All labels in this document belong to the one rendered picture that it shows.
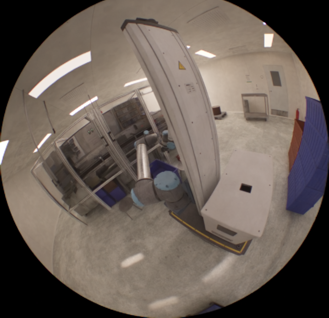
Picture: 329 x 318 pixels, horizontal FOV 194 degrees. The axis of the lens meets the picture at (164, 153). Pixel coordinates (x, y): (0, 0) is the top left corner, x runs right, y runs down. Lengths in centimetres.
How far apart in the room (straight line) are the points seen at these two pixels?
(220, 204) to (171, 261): 105
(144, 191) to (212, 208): 41
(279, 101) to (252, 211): 476
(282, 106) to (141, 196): 523
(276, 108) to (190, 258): 522
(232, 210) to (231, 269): 98
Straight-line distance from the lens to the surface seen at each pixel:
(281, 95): 505
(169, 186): 56
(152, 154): 235
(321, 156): 123
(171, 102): 35
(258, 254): 146
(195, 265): 134
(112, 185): 208
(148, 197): 63
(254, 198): 57
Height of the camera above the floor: 132
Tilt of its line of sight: 28 degrees down
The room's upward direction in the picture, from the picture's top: 25 degrees counter-clockwise
